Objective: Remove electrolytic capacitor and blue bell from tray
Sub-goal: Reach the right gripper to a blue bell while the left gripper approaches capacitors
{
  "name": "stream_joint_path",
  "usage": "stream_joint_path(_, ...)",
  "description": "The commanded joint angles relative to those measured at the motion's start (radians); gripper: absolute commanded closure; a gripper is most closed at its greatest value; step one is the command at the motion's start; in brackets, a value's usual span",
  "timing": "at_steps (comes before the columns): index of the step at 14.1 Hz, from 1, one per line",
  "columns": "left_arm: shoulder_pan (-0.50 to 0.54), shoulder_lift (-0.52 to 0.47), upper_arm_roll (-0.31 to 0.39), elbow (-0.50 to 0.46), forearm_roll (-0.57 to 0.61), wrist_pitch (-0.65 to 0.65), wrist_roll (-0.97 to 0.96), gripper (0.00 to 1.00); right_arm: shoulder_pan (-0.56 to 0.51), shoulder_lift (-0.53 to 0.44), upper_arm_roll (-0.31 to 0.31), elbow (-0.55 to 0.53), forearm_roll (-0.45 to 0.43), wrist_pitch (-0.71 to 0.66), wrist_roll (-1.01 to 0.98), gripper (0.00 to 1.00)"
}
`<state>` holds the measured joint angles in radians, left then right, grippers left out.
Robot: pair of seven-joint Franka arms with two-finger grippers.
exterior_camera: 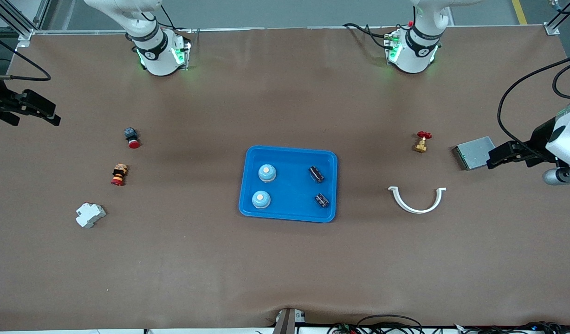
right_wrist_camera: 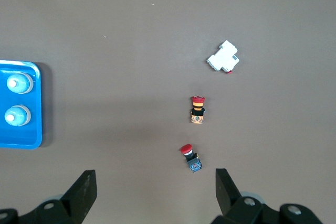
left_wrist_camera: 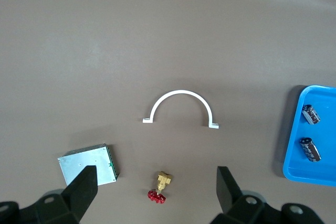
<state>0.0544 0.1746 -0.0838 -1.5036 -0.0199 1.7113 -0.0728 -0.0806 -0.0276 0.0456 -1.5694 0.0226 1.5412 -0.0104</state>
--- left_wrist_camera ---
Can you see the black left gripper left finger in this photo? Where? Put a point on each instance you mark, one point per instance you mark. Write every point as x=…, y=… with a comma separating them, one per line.
x=81, y=195

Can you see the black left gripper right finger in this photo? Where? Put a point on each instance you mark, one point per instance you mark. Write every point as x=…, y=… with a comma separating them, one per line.
x=231, y=197

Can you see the long brown cylindrical capacitor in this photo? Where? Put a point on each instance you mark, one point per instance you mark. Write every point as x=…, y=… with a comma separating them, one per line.
x=310, y=150

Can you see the short brown capacitor silver stripe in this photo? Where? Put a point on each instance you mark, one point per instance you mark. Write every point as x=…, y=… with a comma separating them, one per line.
x=311, y=114

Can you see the silver metal power supply box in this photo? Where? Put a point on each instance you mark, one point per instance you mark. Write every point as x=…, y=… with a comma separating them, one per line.
x=86, y=157

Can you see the brass valve red handwheel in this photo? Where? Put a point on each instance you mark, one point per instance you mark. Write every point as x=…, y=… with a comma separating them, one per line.
x=164, y=179

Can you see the blue plastic tray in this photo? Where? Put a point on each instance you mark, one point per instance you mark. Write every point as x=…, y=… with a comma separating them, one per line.
x=295, y=145

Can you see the white half-round pipe clamp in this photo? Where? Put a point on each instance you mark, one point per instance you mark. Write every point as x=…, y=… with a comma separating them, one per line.
x=181, y=92

